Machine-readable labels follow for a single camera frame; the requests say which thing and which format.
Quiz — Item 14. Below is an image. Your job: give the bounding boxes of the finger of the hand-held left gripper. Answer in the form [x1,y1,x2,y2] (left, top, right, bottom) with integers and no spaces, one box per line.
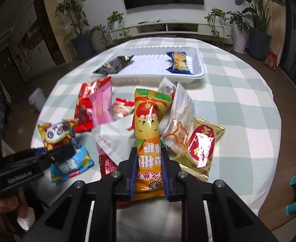
[38,145,77,169]
[1,148,48,162]

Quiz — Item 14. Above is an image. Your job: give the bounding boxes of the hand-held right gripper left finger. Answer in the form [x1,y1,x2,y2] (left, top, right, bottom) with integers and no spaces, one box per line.
[19,147,138,242]

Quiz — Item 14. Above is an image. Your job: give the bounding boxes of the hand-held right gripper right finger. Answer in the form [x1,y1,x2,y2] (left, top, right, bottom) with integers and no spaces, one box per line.
[162,147,279,242]

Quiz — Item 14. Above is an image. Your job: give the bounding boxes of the panda print blue snack packet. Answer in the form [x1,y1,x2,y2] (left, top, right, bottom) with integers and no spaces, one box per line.
[38,119,94,185]

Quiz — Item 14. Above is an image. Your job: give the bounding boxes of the gold and red snack packet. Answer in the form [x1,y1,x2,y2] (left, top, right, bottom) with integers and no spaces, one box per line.
[173,116,226,182]

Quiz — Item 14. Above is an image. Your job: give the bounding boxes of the long orange snack packet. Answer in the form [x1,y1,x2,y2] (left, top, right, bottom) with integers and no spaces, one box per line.
[133,88,174,201]

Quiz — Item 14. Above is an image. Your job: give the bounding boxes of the pink snack packet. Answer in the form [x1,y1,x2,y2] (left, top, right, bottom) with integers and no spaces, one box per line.
[89,82,115,128]

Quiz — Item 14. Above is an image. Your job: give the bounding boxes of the white plastic tray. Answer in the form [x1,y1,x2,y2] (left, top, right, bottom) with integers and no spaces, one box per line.
[90,46,206,84]

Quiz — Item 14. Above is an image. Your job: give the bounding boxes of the person's left hand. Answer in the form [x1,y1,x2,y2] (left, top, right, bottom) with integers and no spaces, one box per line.
[0,189,28,235]

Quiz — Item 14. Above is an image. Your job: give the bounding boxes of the dark red snack packet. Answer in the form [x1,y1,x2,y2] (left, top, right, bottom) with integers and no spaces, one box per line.
[97,144,134,208]

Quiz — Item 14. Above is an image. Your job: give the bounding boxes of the white paper snack packet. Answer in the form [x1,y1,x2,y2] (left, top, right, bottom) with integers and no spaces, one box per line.
[91,117,138,167]

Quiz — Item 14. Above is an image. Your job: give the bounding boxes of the white trash bin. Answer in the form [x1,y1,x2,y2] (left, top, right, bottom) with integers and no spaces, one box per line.
[28,87,47,113]

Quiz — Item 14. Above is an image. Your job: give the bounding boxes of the large red snack packet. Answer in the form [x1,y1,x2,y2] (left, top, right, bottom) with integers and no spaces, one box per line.
[74,76,112,134]

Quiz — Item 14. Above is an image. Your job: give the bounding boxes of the clear packet with orange outline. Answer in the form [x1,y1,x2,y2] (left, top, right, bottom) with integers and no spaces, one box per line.
[160,82,196,155]

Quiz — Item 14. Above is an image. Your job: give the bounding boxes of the small red white candy packet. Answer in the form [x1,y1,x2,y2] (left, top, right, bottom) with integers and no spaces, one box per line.
[111,97,135,121]

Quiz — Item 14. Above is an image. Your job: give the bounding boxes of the small white snack packet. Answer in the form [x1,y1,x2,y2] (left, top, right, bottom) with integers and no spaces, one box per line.
[158,77,178,99]

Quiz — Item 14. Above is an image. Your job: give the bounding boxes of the blue and yellow snack packet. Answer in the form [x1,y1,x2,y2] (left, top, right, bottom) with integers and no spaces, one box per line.
[165,51,194,75]

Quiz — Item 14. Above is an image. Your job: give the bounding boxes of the small plant in grey pot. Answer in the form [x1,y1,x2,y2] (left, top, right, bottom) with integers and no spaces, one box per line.
[90,25,108,52]

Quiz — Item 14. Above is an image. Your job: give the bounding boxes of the tall leafy plant dark pot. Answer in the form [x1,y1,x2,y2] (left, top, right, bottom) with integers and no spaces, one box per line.
[55,0,95,59]

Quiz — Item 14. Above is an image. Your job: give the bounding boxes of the thin trailing green plant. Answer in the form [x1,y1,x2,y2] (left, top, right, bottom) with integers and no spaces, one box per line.
[106,11,132,46]

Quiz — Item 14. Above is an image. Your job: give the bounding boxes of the white television console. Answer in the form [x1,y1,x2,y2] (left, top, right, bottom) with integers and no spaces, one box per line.
[124,21,235,39]

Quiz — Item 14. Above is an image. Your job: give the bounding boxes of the red gift box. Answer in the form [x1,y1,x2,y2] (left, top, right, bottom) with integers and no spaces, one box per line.
[264,52,279,71]

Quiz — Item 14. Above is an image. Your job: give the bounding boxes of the bushy plant in white pot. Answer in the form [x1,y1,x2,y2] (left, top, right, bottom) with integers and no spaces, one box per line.
[226,11,250,55]

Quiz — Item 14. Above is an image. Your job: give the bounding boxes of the trailing plant on console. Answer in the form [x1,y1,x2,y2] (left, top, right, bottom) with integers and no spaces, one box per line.
[204,7,230,46]

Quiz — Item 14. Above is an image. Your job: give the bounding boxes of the large-leaf plant in dark pot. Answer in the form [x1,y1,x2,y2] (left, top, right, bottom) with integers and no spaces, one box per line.
[224,0,286,60]

